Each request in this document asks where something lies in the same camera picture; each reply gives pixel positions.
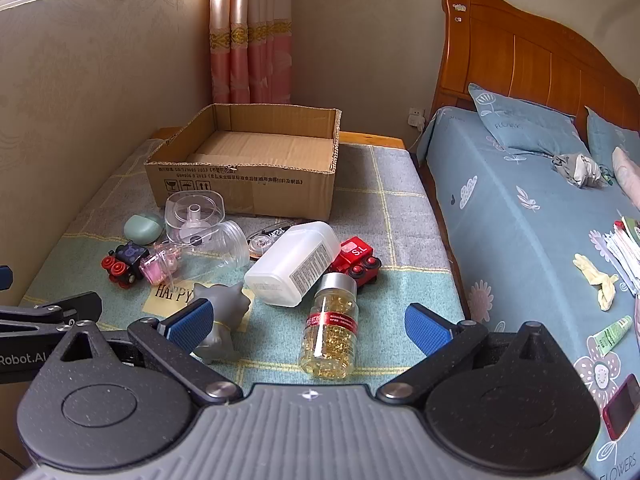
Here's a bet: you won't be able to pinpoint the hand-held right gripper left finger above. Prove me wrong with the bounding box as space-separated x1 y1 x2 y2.
50 298 243 406

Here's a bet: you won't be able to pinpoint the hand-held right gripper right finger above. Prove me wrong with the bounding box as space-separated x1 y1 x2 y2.
375 302 556 405

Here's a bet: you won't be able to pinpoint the grey toy figurine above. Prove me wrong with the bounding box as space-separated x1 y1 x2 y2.
187 282 255 364

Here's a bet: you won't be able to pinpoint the pink keychain charm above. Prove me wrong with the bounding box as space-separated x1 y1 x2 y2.
140 242 184 284

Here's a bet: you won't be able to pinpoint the clear plastic jar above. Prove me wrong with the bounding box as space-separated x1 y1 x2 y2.
175 220 250 282

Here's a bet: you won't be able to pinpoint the golden capsule bottle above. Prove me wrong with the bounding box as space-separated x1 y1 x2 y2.
298 272 362 380

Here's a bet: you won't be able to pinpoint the white plastic bottle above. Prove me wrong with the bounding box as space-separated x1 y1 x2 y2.
244 221 342 308

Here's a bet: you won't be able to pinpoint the cardboard box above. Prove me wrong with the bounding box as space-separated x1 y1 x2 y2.
144 103 343 222

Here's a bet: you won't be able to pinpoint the red toy train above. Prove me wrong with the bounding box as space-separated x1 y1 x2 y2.
330 236 384 289

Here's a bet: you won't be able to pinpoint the correction tape dispenser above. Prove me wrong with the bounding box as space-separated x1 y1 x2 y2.
248 220 294 261

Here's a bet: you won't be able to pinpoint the green oval case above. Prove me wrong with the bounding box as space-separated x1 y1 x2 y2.
123 214 165 241

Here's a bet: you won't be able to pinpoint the clear round plastic container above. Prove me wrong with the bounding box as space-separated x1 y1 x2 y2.
165 191 224 244

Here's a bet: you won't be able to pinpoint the blue floral bedsheet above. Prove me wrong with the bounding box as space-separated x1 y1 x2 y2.
416 106 640 480

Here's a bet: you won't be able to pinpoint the yellow rubber gloves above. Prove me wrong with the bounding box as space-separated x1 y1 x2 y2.
573 253 620 311

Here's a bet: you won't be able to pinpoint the green tube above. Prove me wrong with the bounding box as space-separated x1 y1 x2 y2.
590 316 634 354

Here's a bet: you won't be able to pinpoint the stack of papers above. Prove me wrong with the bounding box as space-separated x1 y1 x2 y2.
605 216 640 296

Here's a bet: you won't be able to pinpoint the red smartphone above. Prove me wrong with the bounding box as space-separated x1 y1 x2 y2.
602 374 640 441

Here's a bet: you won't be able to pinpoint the grey crumpled cloth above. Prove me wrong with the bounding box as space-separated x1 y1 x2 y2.
551 152 606 189

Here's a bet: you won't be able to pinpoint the blue floral pillow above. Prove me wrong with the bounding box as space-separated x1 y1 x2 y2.
585 106 640 177
468 83 591 161

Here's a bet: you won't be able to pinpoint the pale pink cloth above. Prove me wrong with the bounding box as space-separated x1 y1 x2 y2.
612 146 640 197

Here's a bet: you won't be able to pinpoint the pink patterned curtain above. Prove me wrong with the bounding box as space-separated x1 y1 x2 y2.
209 0 294 106

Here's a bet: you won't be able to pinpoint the brown wooden headboard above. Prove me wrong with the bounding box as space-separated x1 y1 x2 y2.
431 0 640 134

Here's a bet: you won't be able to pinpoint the white wall charger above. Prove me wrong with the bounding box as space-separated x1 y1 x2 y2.
407 107 427 152

